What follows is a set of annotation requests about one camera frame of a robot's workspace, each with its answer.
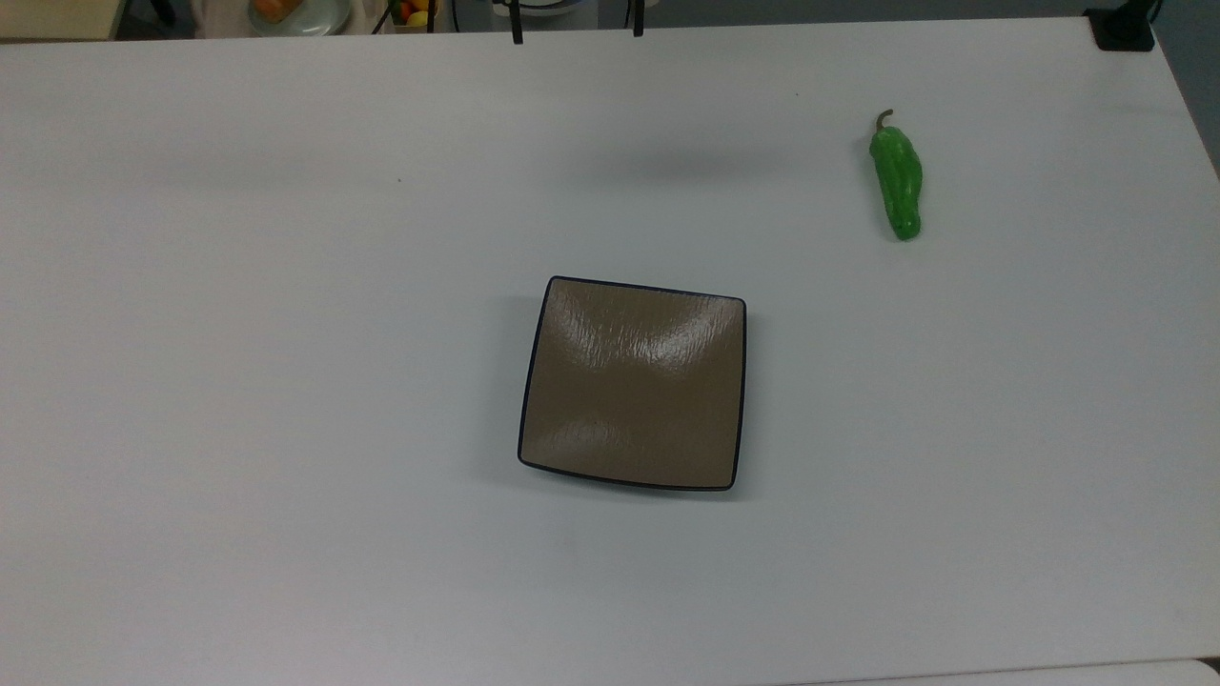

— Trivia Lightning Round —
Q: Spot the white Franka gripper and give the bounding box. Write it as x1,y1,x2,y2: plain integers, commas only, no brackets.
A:
491,0,661,46

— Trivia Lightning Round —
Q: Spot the pale green round plate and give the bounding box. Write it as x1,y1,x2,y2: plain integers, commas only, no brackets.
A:
248,0,353,38

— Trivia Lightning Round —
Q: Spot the green chili pepper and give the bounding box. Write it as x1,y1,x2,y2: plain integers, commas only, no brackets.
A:
868,109,925,242

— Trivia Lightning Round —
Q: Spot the square brown ceramic plate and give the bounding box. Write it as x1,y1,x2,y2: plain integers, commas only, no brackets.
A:
517,275,748,494

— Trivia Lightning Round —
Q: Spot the box of colourful toy fruits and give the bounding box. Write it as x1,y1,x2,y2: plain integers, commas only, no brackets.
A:
385,0,441,33

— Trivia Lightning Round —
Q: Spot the beige wooden desk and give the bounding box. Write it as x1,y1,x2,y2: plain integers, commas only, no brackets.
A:
0,0,127,42

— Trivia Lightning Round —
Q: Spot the black table clamp mount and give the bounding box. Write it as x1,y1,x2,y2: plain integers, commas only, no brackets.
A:
1084,0,1166,52

